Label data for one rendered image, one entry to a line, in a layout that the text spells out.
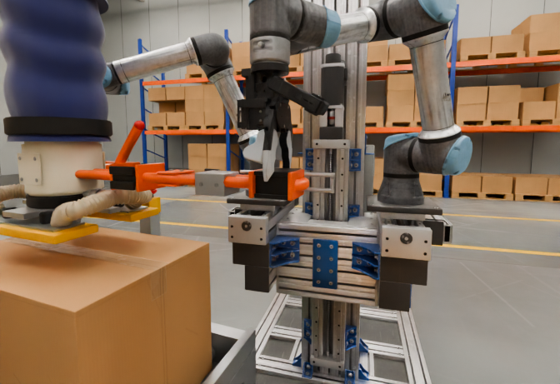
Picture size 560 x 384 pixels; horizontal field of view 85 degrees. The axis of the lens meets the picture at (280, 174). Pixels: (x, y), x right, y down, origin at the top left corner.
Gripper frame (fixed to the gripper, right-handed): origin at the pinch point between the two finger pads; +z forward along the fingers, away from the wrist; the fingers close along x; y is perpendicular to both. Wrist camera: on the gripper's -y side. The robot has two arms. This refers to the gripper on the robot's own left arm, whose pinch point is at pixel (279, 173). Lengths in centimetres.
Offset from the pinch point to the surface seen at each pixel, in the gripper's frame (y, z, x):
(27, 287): 47, 23, 18
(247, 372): 22, 68, -28
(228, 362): 22, 57, -17
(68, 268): 49, 23, 9
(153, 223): 79, 29, -47
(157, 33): 745, -364, -768
